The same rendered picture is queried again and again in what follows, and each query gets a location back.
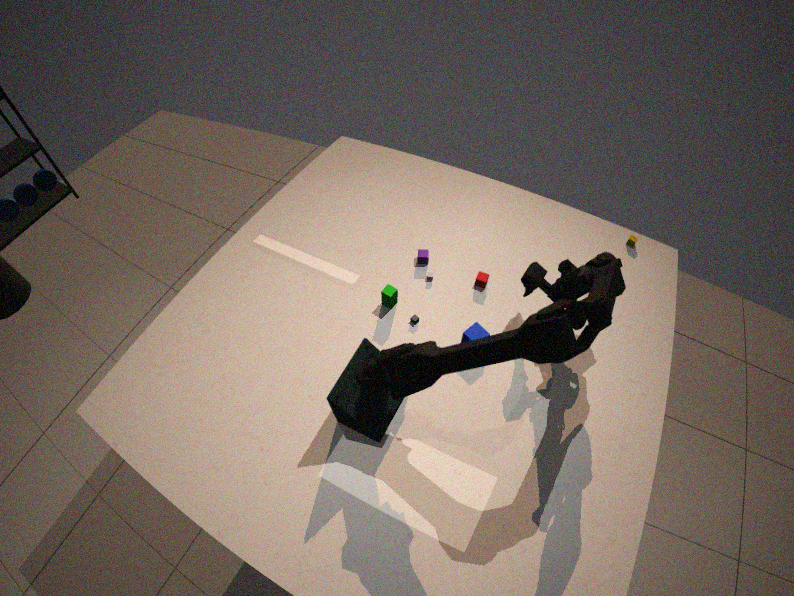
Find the red block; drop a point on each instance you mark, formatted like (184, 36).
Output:
(481, 279)

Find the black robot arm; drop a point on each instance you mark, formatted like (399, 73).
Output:
(546, 336)

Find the blue block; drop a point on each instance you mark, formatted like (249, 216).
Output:
(476, 331)

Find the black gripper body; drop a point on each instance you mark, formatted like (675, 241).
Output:
(534, 277)

